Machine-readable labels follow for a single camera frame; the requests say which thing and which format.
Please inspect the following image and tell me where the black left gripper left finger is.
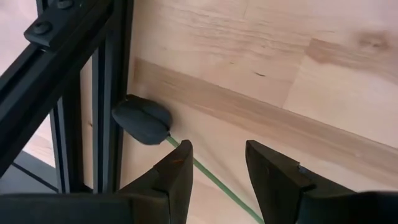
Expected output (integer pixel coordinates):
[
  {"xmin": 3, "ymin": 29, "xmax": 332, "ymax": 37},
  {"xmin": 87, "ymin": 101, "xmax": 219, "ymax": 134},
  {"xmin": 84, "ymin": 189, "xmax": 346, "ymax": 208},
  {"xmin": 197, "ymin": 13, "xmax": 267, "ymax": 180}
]
[{"xmin": 118, "ymin": 139, "xmax": 194, "ymax": 224}]

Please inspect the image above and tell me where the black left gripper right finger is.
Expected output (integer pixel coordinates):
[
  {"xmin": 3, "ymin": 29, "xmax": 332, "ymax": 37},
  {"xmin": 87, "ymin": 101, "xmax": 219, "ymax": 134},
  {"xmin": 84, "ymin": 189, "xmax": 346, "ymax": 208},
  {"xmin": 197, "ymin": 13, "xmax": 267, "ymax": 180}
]
[{"xmin": 245, "ymin": 139, "xmax": 315, "ymax": 224}]

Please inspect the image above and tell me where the black artificial tulip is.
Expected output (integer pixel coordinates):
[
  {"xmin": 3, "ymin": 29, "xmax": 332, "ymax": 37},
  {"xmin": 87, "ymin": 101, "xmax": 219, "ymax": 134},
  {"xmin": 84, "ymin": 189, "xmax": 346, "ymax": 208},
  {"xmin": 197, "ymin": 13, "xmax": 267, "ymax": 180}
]
[{"xmin": 111, "ymin": 94, "xmax": 265, "ymax": 224}]

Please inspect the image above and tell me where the dark black tulip flower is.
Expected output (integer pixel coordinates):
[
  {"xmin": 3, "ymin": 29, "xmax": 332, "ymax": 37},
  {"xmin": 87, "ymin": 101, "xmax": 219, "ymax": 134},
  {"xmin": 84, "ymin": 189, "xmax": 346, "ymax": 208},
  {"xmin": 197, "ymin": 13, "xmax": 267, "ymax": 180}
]
[{"xmin": 0, "ymin": 0, "xmax": 134, "ymax": 194}]

